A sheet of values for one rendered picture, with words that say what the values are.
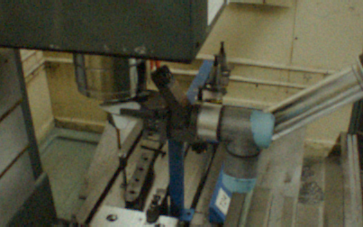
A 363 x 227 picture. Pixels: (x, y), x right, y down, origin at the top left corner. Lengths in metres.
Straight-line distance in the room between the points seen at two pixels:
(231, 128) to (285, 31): 1.06
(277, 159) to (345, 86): 1.01
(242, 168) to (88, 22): 0.43
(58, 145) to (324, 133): 1.31
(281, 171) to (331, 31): 0.61
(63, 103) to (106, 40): 1.63
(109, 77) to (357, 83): 0.51
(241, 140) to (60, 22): 0.42
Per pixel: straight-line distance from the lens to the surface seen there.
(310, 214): 1.82
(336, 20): 1.92
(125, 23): 0.79
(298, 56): 1.98
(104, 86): 0.92
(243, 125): 0.93
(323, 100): 1.03
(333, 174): 2.10
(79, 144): 2.41
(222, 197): 1.48
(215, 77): 1.47
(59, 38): 0.86
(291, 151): 2.00
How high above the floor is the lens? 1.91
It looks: 30 degrees down
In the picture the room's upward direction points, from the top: 1 degrees counter-clockwise
